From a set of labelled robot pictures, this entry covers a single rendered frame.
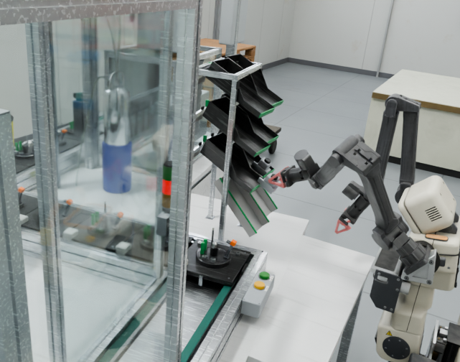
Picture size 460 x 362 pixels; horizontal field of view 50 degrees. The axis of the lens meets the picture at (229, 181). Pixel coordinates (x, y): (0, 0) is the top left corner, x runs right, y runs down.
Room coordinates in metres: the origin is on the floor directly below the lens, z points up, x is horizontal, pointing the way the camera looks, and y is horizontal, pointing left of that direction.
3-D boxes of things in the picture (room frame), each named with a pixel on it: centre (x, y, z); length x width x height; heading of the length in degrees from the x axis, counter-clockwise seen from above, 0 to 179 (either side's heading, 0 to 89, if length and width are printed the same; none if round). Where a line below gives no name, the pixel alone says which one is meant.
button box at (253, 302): (1.53, -0.15, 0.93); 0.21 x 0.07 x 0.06; 163
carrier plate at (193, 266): (1.67, 0.03, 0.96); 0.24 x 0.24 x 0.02; 73
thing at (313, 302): (1.73, -0.20, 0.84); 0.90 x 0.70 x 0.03; 155
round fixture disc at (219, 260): (1.67, 0.03, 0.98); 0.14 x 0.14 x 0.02
